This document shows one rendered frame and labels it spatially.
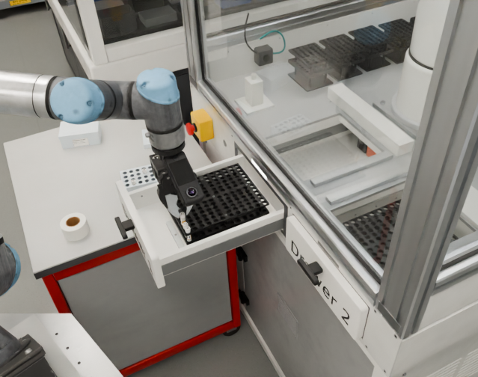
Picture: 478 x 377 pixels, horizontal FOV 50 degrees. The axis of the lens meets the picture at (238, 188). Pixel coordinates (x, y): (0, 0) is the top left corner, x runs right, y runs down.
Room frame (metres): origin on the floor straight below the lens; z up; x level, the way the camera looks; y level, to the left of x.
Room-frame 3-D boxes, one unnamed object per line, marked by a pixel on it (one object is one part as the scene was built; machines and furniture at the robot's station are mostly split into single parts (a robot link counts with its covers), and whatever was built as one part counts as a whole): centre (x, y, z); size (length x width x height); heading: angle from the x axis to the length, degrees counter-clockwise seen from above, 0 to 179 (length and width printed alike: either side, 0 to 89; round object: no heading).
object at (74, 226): (0.96, 0.45, 0.78); 0.07 x 0.07 x 0.04
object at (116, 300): (1.23, 0.40, 0.38); 0.62 x 0.58 x 0.76; 24
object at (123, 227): (0.84, 0.27, 0.91); 0.07 x 0.04 x 0.01; 24
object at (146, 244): (0.85, 0.25, 0.87); 0.29 x 0.02 x 0.11; 24
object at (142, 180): (1.14, 0.28, 0.78); 0.12 x 0.08 x 0.04; 105
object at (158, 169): (0.86, 0.14, 1.08); 0.09 x 0.08 x 0.12; 24
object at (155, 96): (0.85, 0.15, 1.24); 0.09 x 0.08 x 0.11; 82
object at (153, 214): (0.93, 0.06, 0.86); 0.40 x 0.26 x 0.06; 114
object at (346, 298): (0.69, -0.17, 0.87); 0.29 x 0.02 x 0.11; 24
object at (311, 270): (0.68, -0.15, 0.91); 0.07 x 0.04 x 0.01; 24
